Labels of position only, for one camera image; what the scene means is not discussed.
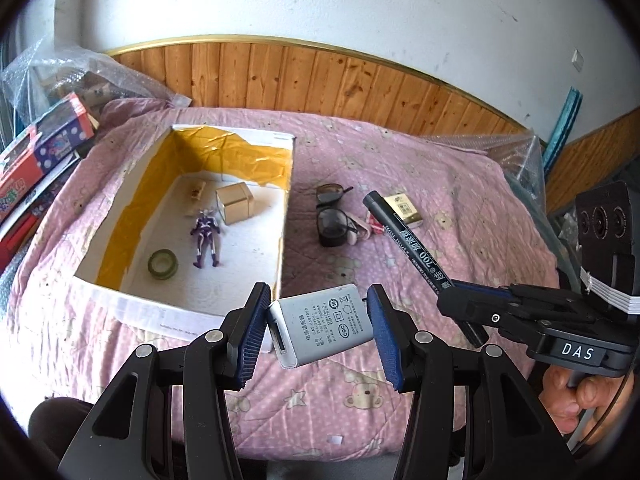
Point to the cream and gold small box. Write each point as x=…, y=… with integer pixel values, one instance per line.
x=405, y=210

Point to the red and white small box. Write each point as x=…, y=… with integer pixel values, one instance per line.
x=376, y=225

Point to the clear floral toothpick container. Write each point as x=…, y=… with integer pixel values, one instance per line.
x=196, y=190

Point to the white charger adapter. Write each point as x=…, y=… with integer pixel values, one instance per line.
x=320, y=325

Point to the brown lens sunglasses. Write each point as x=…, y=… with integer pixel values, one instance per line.
x=330, y=192

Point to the white cardboard box yellow inside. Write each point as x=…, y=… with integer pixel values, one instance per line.
x=240, y=260

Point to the red and blue toy box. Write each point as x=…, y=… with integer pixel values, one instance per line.
x=50, y=135

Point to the colourful flat toy box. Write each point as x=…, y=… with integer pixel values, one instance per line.
x=25, y=195

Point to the green tape roll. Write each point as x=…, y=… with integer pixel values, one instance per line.
x=152, y=265

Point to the black safety goggles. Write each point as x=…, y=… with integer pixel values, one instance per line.
x=331, y=232

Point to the white wall socket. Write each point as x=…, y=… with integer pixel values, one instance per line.
x=578, y=61

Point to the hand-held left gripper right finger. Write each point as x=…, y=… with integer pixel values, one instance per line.
x=385, y=335

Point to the purple toy figure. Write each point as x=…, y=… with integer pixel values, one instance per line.
x=205, y=232

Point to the gold metal tin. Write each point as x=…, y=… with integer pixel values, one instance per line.
x=235, y=202

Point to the pink printed blanket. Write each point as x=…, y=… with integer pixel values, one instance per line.
x=400, y=160

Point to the person's right hand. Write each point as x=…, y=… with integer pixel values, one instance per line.
x=565, y=395

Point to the teal blue strip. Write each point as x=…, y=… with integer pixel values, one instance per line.
x=562, y=125

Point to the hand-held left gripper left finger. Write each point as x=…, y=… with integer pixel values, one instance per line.
x=255, y=330

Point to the white paper scrap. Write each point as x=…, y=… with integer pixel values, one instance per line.
x=335, y=440

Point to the person's leg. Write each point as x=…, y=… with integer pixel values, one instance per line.
x=55, y=430

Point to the black marker pen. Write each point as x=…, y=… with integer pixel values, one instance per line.
x=405, y=235

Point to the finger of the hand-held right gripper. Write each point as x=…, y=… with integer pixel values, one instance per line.
x=550, y=300
x=480, y=312

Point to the pink stapler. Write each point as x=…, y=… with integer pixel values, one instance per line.
x=356, y=230

